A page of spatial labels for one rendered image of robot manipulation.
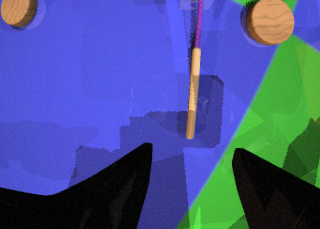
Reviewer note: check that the purple string with wooden stick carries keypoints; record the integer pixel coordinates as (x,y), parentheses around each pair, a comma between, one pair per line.
(194,91)

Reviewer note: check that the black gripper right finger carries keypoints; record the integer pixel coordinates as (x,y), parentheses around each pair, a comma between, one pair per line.
(271,197)

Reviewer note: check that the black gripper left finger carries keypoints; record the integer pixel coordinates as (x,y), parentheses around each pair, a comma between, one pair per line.
(110,199)

